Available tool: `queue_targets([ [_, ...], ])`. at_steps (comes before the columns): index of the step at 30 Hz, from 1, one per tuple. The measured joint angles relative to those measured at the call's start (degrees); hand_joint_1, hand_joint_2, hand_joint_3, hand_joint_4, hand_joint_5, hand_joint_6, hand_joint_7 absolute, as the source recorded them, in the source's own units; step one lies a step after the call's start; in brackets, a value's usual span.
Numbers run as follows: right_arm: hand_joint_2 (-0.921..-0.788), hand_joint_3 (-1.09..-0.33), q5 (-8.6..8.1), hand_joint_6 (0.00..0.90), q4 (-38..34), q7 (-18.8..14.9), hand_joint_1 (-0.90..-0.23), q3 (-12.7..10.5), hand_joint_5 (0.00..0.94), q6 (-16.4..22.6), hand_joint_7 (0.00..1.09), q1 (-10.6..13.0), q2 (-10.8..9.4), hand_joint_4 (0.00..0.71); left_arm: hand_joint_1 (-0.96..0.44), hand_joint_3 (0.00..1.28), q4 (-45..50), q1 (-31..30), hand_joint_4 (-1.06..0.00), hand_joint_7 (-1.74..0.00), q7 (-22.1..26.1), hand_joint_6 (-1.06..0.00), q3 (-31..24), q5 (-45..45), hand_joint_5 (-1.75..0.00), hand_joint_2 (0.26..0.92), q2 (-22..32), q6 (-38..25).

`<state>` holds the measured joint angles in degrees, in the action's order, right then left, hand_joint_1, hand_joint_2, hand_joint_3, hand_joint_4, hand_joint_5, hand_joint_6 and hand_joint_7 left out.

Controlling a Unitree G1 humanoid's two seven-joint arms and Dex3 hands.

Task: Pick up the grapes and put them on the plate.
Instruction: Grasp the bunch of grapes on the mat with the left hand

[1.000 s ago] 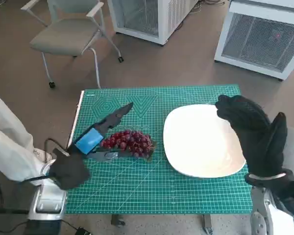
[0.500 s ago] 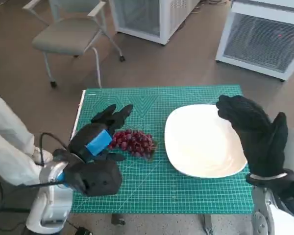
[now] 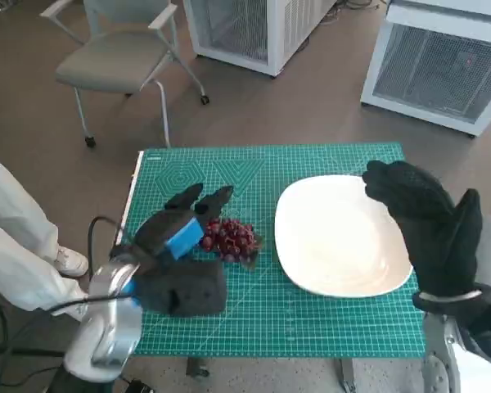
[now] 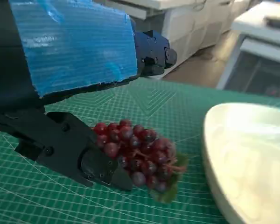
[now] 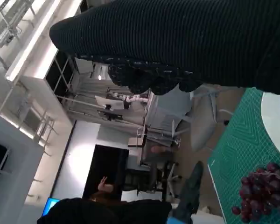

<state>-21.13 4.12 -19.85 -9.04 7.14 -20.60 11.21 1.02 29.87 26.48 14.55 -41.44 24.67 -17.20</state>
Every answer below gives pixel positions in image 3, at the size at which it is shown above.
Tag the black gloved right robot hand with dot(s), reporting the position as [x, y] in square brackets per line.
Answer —
[429, 229]

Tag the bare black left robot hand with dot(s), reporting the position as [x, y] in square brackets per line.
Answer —
[159, 233]

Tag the red toy grape bunch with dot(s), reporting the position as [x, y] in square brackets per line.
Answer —
[231, 239]

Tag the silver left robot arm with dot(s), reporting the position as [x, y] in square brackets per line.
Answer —
[110, 327]

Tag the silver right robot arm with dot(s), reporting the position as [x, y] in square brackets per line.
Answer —
[438, 331]

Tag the white square plate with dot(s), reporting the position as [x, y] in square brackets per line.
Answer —
[331, 237]

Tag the green cutting mat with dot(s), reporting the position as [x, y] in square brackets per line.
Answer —
[270, 319]

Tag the person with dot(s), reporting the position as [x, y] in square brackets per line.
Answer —
[8, 229]

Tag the wide white mesh cabinet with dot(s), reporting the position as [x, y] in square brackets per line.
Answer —
[429, 69]

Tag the grey office chair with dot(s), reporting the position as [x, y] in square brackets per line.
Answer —
[106, 61]

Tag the tall white mesh cabinet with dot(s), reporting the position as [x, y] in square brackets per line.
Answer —
[245, 24]

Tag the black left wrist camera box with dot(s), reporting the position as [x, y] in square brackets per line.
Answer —
[192, 286]

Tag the metal table bracket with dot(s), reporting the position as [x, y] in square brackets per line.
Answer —
[348, 374]
[197, 367]

